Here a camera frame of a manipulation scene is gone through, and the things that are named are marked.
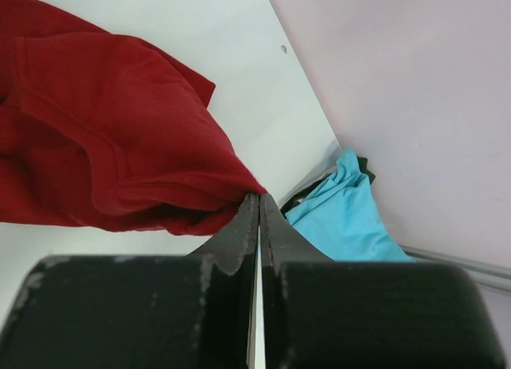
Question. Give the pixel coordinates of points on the right aluminium corner post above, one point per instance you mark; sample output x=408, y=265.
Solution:
x=487, y=275

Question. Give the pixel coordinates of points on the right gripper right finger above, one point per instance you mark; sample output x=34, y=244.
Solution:
x=319, y=313

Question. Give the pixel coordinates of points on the dark red t-shirt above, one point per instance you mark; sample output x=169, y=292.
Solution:
x=108, y=131

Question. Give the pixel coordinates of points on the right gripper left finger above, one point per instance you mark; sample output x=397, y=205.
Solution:
x=193, y=311

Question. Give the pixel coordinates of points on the folded cyan t-shirt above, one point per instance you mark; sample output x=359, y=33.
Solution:
x=340, y=218

